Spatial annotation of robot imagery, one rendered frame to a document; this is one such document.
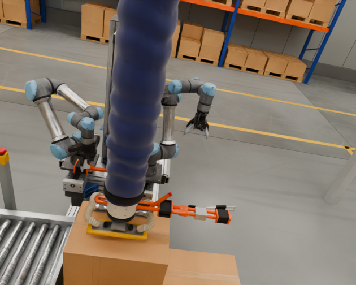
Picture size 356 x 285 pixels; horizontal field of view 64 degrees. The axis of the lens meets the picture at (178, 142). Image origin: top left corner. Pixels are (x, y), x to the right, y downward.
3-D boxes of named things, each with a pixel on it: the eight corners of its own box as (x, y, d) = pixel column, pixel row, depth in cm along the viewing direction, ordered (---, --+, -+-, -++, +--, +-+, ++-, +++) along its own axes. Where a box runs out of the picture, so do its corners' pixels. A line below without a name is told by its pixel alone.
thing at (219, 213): (215, 223, 169) (217, 217, 166) (213, 214, 175) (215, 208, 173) (228, 225, 170) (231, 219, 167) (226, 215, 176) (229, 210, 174)
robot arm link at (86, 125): (88, 114, 169) (98, 120, 166) (87, 130, 175) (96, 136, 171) (77, 118, 163) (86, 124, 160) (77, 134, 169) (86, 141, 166)
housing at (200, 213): (194, 219, 168) (195, 214, 166) (193, 211, 174) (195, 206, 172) (205, 221, 169) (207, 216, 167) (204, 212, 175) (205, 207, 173)
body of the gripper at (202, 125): (192, 130, 166) (197, 112, 159) (191, 123, 173) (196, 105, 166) (205, 132, 166) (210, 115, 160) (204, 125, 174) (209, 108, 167)
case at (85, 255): (64, 290, 179) (62, 251, 158) (82, 238, 213) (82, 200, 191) (157, 301, 185) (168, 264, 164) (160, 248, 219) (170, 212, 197)
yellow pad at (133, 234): (85, 233, 158) (86, 227, 155) (90, 219, 166) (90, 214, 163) (146, 241, 161) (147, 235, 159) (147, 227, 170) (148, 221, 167)
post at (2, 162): (11, 244, 255) (-6, 155, 202) (14, 238, 261) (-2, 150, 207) (18, 245, 256) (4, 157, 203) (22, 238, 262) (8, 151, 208)
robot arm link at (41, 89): (81, 152, 194) (48, 74, 185) (62, 160, 183) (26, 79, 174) (73, 154, 202) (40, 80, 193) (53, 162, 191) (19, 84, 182)
